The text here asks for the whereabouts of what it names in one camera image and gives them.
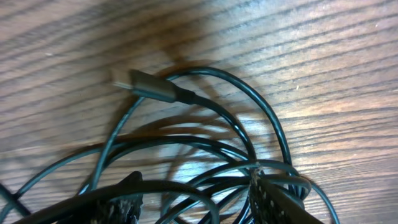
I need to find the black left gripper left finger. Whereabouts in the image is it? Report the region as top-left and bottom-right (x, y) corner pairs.
(58, 170), (144, 224)

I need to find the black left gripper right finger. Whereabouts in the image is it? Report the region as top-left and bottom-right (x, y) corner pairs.
(249, 171), (322, 224)

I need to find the black thin cable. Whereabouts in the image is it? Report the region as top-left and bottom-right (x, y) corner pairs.
(0, 67), (341, 224)

